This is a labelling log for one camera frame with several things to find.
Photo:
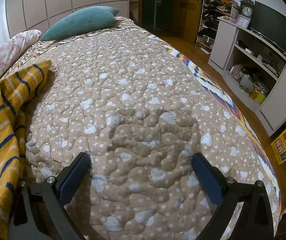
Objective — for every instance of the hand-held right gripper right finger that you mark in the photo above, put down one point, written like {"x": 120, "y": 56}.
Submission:
{"x": 206, "y": 177}

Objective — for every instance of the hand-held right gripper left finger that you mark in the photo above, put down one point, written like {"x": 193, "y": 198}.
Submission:
{"x": 73, "y": 177}

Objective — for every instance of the yellow striped sweater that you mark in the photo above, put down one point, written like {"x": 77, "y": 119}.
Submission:
{"x": 5, "y": 140}

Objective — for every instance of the white clothes rack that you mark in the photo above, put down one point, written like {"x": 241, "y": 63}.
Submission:
{"x": 207, "y": 30}

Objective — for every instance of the beige dotted quilt bed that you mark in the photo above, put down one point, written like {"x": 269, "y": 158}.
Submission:
{"x": 222, "y": 97}

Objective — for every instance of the yellow bottle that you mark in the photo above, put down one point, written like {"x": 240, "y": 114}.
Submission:
{"x": 257, "y": 95}

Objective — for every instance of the white round appliance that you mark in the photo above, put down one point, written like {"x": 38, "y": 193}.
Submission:
{"x": 246, "y": 85}

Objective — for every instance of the pink soft toy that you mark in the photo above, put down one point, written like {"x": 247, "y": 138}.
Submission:
{"x": 237, "y": 70}

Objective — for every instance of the white media cabinet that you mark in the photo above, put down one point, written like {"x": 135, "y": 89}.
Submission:
{"x": 220, "y": 45}

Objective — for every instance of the pink floral duvet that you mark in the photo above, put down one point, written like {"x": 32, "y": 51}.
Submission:
{"x": 5, "y": 52}

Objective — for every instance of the teal pillow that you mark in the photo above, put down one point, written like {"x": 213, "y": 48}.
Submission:
{"x": 80, "y": 22}

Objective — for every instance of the purple square clock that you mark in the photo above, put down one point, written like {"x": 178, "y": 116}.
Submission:
{"x": 242, "y": 21}

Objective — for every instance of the black television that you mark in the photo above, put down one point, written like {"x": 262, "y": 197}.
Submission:
{"x": 275, "y": 27}

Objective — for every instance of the dark ornate clock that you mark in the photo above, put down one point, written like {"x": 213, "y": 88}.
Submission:
{"x": 247, "y": 10}

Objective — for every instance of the wooden door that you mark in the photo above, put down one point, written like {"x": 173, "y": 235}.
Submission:
{"x": 187, "y": 5}

